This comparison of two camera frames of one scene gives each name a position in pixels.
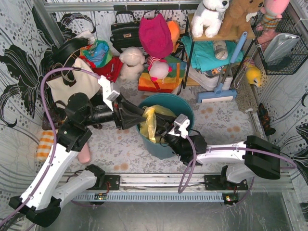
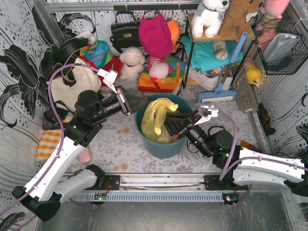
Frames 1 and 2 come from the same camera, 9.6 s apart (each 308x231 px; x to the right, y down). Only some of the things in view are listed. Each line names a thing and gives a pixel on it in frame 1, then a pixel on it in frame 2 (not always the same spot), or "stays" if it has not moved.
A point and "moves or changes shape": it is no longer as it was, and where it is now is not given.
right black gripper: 169,131 → 186,125
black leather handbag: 125,34 stays
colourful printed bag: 98,51 stays
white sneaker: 209,83 stays
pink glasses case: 84,155 stays
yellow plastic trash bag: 148,127 moves or changes shape
